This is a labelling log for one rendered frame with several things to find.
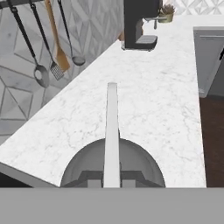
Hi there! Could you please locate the black coffee machine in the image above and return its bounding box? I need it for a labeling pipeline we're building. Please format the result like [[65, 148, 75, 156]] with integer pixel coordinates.
[[120, 0, 168, 53]]

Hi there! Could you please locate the black-handled slotted turner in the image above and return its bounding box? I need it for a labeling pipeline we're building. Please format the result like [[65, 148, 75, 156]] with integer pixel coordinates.
[[28, 1, 66, 81]]

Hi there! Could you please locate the wooden spatula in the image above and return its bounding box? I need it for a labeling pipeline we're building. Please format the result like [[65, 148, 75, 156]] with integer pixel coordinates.
[[44, 0, 72, 73]]

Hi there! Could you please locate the small potted plant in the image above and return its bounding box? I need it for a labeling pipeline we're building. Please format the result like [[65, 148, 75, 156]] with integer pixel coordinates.
[[157, 3, 176, 24]]

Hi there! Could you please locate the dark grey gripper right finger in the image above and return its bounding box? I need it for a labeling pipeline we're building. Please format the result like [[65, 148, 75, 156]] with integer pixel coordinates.
[[120, 170, 165, 188]]

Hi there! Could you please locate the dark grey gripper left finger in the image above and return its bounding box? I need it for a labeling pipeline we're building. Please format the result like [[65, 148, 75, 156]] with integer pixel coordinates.
[[60, 170, 104, 188]]

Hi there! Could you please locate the grey cupboard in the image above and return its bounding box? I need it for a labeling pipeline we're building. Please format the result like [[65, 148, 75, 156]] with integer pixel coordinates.
[[192, 26, 224, 99]]

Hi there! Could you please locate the black-handled slotted spoon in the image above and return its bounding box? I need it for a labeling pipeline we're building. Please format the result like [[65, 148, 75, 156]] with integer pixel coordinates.
[[6, 0, 51, 88]]

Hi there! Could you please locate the black-handled ladle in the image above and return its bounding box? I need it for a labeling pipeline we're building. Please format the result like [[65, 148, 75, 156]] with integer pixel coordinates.
[[57, 0, 87, 67]]

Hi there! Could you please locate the dark utensil rail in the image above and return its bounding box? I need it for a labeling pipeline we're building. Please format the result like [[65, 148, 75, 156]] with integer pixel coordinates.
[[0, 0, 46, 10]]

